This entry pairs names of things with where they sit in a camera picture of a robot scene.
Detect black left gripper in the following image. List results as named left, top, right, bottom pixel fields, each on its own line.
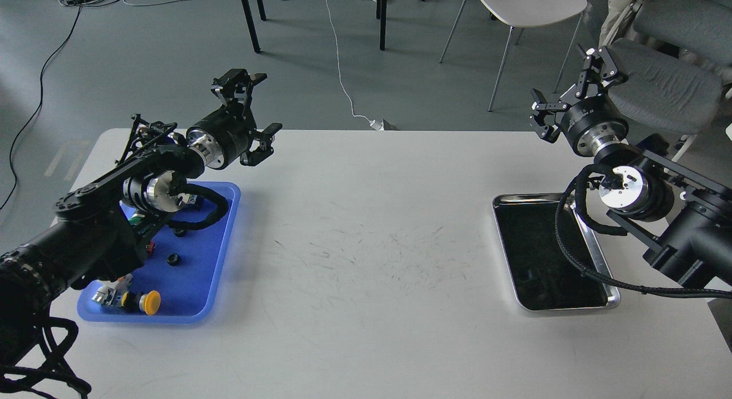
left=186, top=69, right=283, bottom=170

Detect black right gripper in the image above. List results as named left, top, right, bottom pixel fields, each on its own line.
left=529, top=46, right=629, bottom=157

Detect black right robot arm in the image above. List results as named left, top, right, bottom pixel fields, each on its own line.
left=529, top=47, right=731, bottom=298

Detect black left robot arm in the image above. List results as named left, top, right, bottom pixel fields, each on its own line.
left=1, top=69, right=282, bottom=398

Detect grey upholstered chair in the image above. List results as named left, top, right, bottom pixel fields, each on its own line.
left=602, top=0, right=730, bottom=141

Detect black contact block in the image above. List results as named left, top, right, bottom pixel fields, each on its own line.
left=185, top=195, right=205, bottom=210

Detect white plastic chair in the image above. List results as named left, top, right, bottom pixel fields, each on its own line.
left=439, top=0, right=588, bottom=112

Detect blue plastic tray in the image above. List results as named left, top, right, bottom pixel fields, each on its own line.
left=77, top=182, right=241, bottom=324

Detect black table legs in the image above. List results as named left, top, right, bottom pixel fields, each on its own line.
left=238, top=0, right=389, bottom=54

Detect silver metal tray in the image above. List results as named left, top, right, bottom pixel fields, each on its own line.
left=492, top=193, right=620, bottom=313

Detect white cable on floor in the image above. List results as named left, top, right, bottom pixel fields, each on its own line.
left=122, top=0, right=396, bottom=131

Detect green push button switch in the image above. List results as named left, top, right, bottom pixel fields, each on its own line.
left=128, top=213, right=145, bottom=227

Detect black selector switch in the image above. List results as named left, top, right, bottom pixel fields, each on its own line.
left=145, top=241, right=156, bottom=257

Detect yellow push button switch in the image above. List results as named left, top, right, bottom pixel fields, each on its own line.
left=120, top=290, right=161, bottom=316

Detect black cable on floor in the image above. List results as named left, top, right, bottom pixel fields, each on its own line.
left=0, top=0, right=138, bottom=212

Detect orange white switch block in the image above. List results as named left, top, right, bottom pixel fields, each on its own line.
left=91, top=274, right=133, bottom=308

